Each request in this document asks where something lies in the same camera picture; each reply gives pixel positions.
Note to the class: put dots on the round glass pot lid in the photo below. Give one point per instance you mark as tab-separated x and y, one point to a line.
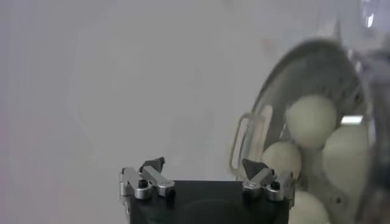
379	137

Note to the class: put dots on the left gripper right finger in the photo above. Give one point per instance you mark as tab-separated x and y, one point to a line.
262	178

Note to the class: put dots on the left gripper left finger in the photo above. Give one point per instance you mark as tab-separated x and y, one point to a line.
152	178

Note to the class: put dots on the white steamed baozi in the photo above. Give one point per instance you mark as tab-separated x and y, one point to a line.
281	158
310	120
307	208
345	158

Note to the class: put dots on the stainless steel steamer basket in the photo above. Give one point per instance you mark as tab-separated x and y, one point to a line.
304	76

